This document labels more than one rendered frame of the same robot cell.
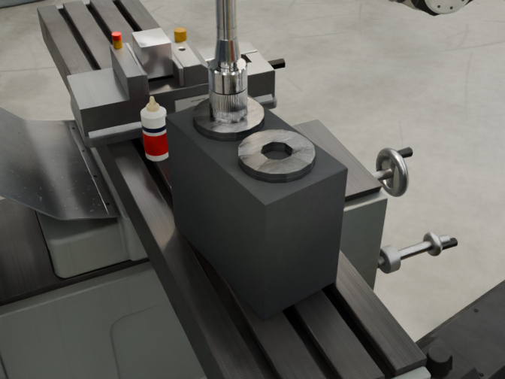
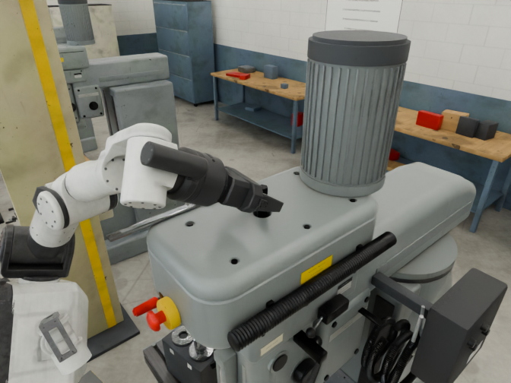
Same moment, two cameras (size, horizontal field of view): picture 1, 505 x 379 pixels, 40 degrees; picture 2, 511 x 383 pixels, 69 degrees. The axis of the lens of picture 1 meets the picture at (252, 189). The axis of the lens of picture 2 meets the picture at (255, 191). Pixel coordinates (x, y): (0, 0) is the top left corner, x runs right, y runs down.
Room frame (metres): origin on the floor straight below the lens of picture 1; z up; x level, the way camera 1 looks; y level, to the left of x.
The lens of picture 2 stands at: (1.68, -0.02, 2.30)
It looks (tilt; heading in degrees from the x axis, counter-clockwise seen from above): 29 degrees down; 165
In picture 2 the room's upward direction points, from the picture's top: straight up
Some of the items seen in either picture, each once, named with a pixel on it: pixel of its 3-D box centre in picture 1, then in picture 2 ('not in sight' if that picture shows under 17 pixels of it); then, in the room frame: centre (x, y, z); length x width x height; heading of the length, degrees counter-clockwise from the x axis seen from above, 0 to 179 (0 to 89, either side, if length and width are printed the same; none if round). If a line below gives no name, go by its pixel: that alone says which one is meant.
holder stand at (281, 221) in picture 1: (252, 195); (194, 359); (0.70, 0.00, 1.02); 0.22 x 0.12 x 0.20; 35
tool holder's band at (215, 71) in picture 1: (227, 68); not in sight; (0.74, 0.03, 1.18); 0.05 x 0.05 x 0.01
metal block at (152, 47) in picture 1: (152, 53); not in sight; (1.07, 0.17, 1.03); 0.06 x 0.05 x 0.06; 22
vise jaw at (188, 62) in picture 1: (185, 59); not in sight; (1.09, 0.12, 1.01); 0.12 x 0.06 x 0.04; 22
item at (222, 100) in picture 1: (228, 92); (200, 343); (0.74, 0.03, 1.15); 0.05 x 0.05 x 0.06
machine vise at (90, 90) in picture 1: (172, 79); not in sight; (1.08, 0.14, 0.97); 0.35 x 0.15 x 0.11; 112
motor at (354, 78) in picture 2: not in sight; (349, 112); (0.96, 0.39, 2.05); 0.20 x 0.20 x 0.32
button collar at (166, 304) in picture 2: not in sight; (168, 312); (1.15, -0.04, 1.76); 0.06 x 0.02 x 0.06; 24
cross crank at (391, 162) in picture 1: (379, 176); not in sight; (1.27, -0.29, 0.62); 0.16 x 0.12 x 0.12; 114
